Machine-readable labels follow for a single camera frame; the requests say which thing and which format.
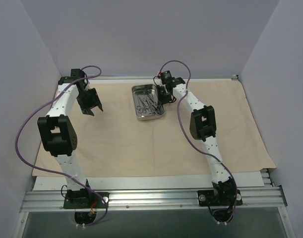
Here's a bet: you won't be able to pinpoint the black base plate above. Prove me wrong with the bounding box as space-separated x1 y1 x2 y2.
63 189 106 209
197 189 235 207

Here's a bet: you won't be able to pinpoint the steel surgical scissors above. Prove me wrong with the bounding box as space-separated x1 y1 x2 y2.
136 96 151 115

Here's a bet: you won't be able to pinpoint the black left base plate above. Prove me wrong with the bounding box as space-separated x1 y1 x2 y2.
63 189 106 209

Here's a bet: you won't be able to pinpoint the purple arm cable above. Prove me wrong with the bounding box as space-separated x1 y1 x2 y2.
14 65 110 226
158 60 238 222

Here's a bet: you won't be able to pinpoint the steel instrument tray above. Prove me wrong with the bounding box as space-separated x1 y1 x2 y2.
131 84 165 120

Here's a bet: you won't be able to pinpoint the aluminium front rail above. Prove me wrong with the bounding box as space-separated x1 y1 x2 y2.
20 186 288 212

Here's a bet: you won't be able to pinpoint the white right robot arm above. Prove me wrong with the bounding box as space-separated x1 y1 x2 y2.
158 76 237 205

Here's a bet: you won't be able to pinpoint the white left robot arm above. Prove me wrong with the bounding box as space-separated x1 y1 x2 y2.
37 68 103 208

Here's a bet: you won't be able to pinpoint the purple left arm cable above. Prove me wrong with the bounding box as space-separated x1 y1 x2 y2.
14 65 110 226

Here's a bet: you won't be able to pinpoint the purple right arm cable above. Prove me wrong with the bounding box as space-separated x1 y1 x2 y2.
158 60 238 222

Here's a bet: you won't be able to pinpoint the steel surgical forceps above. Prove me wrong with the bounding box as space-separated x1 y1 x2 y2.
144 94 161 115

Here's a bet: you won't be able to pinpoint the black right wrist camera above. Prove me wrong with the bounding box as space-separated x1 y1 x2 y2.
159 70 174 84

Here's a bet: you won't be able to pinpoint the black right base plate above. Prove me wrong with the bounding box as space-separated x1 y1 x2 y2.
197 189 235 207

